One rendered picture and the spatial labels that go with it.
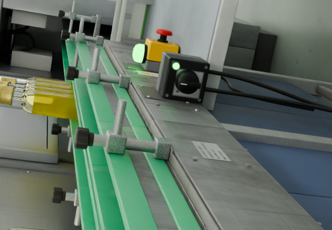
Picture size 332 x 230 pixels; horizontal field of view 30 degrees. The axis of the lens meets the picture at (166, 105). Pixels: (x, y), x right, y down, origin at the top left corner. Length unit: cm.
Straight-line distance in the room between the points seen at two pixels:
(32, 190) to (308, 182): 77
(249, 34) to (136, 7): 104
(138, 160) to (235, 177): 14
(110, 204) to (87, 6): 191
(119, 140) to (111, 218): 10
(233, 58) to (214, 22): 165
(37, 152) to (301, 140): 78
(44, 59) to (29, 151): 127
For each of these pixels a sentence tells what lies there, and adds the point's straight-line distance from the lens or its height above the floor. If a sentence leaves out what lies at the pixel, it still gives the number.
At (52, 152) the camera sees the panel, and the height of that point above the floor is 100.
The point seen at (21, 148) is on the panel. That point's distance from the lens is 164.
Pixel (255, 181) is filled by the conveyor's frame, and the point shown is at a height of 79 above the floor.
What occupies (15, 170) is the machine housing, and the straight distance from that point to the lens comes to 161.
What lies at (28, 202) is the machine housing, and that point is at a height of 105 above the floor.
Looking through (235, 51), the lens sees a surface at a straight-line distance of 286.
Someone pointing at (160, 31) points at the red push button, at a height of 80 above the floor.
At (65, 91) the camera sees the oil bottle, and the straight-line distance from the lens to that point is 169.
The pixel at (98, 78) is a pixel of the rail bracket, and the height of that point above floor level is 95.
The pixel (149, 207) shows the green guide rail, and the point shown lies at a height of 93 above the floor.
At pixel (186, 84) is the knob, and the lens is 113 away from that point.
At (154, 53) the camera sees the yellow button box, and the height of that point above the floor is 81.
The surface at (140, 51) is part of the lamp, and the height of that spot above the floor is 84.
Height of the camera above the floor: 108
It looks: 12 degrees down
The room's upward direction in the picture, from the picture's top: 82 degrees counter-clockwise
